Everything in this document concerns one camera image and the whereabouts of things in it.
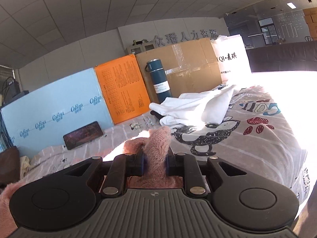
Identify pink knitted sweater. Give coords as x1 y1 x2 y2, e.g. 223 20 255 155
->
1 127 183 237

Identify brown cardboard sheet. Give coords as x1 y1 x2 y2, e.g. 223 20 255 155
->
136 38 222 103

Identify cartoon printed bed sheet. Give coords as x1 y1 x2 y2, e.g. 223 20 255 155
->
24 71 316 209

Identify orange printed board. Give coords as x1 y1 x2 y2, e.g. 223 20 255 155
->
95 55 150 124

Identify white printed shopping bag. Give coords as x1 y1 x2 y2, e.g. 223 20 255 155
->
211 35 251 83

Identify brown folded garment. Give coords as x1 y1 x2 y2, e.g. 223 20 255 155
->
0 146 20 189

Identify light blue foam board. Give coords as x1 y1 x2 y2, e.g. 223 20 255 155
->
1 68 114 157

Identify dark blue vacuum bottle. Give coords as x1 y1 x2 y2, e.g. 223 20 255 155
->
145 59 172 103

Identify black garment under white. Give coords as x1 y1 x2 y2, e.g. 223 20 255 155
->
150 110 164 120

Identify black sofa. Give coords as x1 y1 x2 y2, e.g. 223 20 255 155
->
247 41 317 73

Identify stacked cardboard boxes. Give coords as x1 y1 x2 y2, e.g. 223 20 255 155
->
303 7 317 41

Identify black smartphone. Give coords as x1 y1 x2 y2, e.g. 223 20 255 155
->
63 121 103 150

